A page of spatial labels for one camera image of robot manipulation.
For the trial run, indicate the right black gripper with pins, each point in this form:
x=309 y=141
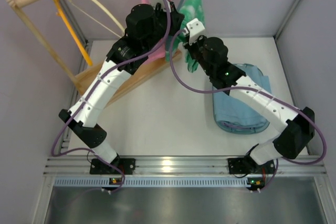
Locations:
x=191 y=50

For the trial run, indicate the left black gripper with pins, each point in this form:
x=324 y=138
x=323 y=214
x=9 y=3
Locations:
x=173 y=17

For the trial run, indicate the green tie-dye trousers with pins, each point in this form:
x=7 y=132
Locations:
x=190 y=9

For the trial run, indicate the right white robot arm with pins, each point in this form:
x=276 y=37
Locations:
x=292 y=124

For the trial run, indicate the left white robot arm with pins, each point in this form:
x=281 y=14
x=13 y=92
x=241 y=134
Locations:
x=122 y=61

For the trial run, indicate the orange plastic hanger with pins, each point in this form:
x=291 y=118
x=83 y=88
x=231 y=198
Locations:
x=64 y=18

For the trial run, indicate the cream plastic hanger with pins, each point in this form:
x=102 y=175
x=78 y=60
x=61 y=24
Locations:
x=99 y=14

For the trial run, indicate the pink garment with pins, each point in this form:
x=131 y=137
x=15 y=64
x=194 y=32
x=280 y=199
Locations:
x=160 y=53

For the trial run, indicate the light blue folded cloth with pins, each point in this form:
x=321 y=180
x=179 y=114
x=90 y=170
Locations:
x=231 y=108

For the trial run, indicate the blue plastic tray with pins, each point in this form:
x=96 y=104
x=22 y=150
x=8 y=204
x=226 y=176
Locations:
x=240 y=124

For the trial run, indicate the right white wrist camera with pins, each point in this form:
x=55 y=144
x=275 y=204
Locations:
x=193 y=30

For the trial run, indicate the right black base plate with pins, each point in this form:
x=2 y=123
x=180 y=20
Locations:
x=240 y=165

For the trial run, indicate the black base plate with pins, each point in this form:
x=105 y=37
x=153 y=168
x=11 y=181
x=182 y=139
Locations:
x=126 y=165
x=240 y=165

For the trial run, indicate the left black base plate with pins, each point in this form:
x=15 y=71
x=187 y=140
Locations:
x=126 y=165

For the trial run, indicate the perforated grey cable duct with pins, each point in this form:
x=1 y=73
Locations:
x=158 y=182

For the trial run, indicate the aluminium mounting rail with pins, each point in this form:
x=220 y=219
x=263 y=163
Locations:
x=164 y=166

